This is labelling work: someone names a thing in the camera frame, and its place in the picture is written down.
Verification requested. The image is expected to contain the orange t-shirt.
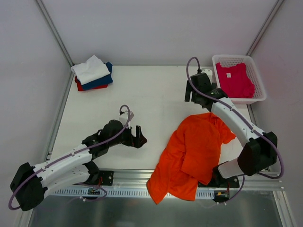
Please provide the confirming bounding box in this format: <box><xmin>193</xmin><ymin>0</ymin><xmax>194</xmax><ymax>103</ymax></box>
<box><xmin>147</xmin><ymin>113</ymin><xmax>236</xmax><ymax>204</ymax></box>

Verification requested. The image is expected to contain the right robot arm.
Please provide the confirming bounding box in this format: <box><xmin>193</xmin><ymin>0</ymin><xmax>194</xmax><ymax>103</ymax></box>
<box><xmin>185</xmin><ymin>72</ymin><xmax>278</xmax><ymax>187</ymax></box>

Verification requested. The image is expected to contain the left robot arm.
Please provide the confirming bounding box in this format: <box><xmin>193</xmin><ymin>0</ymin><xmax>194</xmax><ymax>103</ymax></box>
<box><xmin>8</xmin><ymin>120</ymin><xmax>147</xmax><ymax>211</ymax></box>

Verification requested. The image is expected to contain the white plastic basket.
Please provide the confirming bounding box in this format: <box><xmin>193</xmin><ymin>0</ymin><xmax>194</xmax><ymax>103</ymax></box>
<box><xmin>212</xmin><ymin>54</ymin><xmax>267</xmax><ymax>105</ymax></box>

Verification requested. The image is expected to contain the pink t-shirt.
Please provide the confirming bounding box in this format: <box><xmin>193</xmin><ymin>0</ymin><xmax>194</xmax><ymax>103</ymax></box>
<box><xmin>216</xmin><ymin>63</ymin><xmax>255</xmax><ymax>98</ymax></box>

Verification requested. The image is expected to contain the blue folded t-shirt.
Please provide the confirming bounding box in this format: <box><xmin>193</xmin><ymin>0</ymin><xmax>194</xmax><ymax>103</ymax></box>
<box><xmin>82</xmin><ymin>62</ymin><xmax>113</xmax><ymax>89</ymax></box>

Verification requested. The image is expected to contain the red folded t-shirt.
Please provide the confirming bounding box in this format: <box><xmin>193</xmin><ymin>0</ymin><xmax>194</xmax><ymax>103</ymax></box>
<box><xmin>74</xmin><ymin>76</ymin><xmax>108</xmax><ymax>91</ymax></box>

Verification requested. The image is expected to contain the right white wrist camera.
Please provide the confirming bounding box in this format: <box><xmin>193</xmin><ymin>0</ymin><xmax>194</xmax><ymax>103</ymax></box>
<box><xmin>197</xmin><ymin>68</ymin><xmax>213</xmax><ymax>80</ymax></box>

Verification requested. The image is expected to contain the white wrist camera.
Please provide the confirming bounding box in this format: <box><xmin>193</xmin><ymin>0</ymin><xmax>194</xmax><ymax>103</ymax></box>
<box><xmin>119</xmin><ymin>111</ymin><xmax>134</xmax><ymax>128</ymax></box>
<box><xmin>197</xmin><ymin>68</ymin><xmax>213</xmax><ymax>80</ymax></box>

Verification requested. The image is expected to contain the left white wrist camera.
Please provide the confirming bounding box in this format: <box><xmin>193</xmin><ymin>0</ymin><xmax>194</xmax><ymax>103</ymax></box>
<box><xmin>119</xmin><ymin>111</ymin><xmax>134</xmax><ymax>128</ymax></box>

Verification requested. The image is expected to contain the aluminium mounting rail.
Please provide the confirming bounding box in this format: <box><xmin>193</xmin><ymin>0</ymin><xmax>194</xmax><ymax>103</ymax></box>
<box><xmin>109</xmin><ymin>169</ymin><xmax>285</xmax><ymax>191</ymax></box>

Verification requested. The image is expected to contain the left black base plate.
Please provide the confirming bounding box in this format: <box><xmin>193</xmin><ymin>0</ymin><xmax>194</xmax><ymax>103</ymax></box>
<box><xmin>91</xmin><ymin>170</ymin><xmax>114</xmax><ymax>186</ymax></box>

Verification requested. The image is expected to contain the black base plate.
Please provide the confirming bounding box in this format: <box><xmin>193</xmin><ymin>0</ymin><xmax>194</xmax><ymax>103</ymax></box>
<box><xmin>91</xmin><ymin>170</ymin><xmax>114</xmax><ymax>186</ymax></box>
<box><xmin>198</xmin><ymin>176</ymin><xmax>240</xmax><ymax>188</ymax></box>

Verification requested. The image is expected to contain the white slotted cable duct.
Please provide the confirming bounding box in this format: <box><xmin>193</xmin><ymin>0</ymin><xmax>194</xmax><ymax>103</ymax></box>
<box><xmin>53</xmin><ymin>187</ymin><xmax>214</xmax><ymax>199</ymax></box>

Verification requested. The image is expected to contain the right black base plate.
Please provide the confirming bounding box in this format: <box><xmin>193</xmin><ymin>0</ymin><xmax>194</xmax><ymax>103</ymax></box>
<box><xmin>198</xmin><ymin>176</ymin><xmax>240</xmax><ymax>188</ymax></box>

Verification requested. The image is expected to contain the right aluminium corner post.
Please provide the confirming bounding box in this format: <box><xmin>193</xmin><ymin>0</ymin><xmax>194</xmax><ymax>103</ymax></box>
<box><xmin>246</xmin><ymin>0</ymin><xmax>285</xmax><ymax>56</ymax></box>

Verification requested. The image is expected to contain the aluminium corner post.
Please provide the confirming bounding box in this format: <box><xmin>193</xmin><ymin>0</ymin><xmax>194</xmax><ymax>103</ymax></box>
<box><xmin>246</xmin><ymin>0</ymin><xmax>285</xmax><ymax>56</ymax></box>
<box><xmin>34</xmin><ymin>0</ymin><xmax>74</xmax><ymax>67</ymax></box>

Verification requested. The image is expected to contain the left aluminium corner post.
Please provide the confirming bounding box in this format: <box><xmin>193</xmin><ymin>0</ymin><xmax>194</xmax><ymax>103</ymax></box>
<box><xmin>34</xmin><ymin>0</ymin><xmax>74</xmax><ymax>67</ymax></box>

